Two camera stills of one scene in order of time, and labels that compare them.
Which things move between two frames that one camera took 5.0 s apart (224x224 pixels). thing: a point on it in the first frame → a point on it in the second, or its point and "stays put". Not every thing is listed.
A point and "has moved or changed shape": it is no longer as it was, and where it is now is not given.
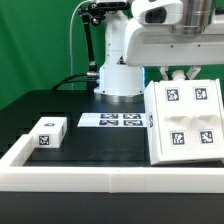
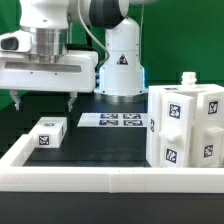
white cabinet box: (185, 121) stays put
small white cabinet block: (48, 132) stays put
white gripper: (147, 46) → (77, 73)
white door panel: (177, 119) has moved or changed shape
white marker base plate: (113, 120) stays put
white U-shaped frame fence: (15, 176) stays put
